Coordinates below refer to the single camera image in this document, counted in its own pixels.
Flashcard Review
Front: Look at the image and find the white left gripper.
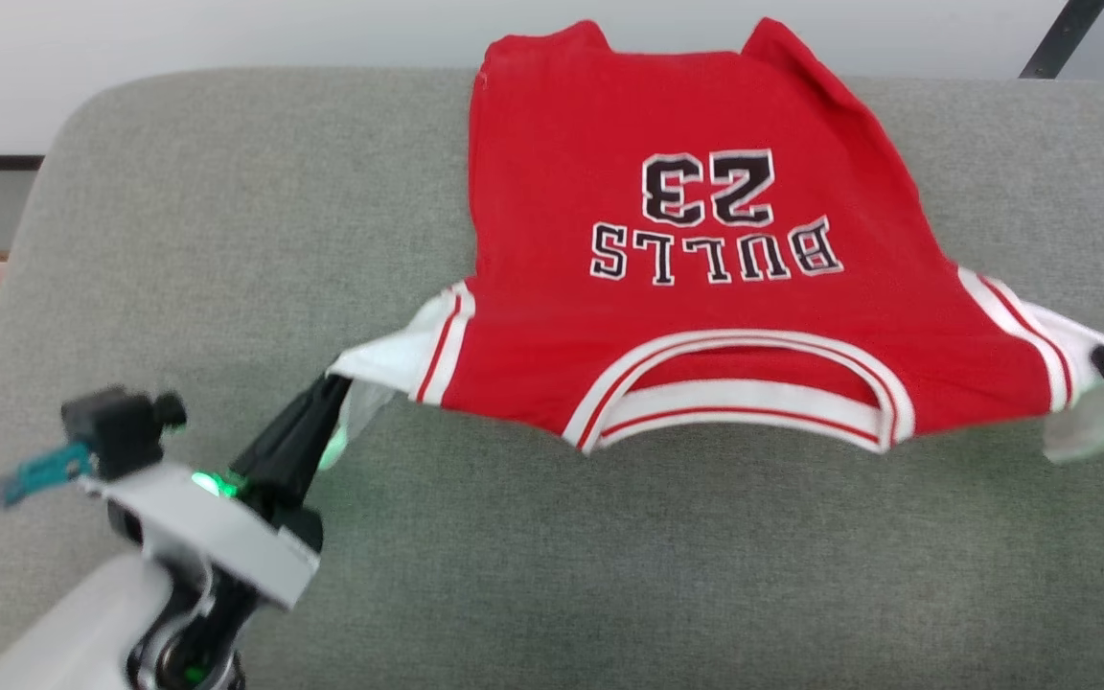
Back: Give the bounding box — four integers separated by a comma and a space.
80, 374, 355, 611

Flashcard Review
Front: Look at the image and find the red and white basketball jersey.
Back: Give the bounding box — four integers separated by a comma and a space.
327, 17, 1104, 467

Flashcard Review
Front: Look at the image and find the grey fabric sofa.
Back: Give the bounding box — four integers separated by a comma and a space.
0, 65, 1104, 690

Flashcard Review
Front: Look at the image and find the black pole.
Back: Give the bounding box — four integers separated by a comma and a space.
1020, 0, 1104, 81

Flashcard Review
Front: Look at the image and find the left cable with teal connector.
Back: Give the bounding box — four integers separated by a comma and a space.
0, 441, 95, 633

